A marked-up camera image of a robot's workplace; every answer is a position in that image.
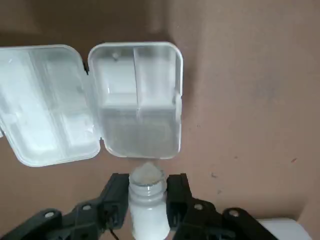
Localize small white medicine bottle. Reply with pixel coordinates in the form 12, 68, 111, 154
128, 161, 171, 240

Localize pale vitamin C tablets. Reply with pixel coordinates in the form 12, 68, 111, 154
132, 161, 165, 187

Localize white open pill box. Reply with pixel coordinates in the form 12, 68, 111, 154
0, 41, 184, 168

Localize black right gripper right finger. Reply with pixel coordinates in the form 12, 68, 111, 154
166, 173, 278, 240

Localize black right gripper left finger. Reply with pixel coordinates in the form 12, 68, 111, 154
0, 173, 131, 240

